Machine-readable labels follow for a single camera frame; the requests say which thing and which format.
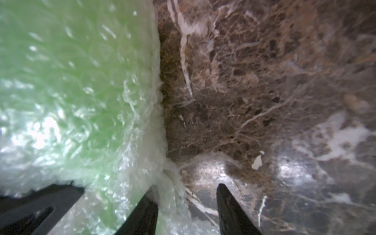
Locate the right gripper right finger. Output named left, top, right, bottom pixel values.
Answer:
left=216, top=183, right=262, bottom=235

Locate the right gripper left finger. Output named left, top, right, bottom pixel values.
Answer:
left=115, top=185, right=159, bottom=235

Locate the green wine glass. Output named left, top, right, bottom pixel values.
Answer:
left=1, top=1, right=160, bottom=197

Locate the clear bubble wrap sheet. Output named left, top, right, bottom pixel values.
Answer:
left=1, top=1, right=219, bottom=235

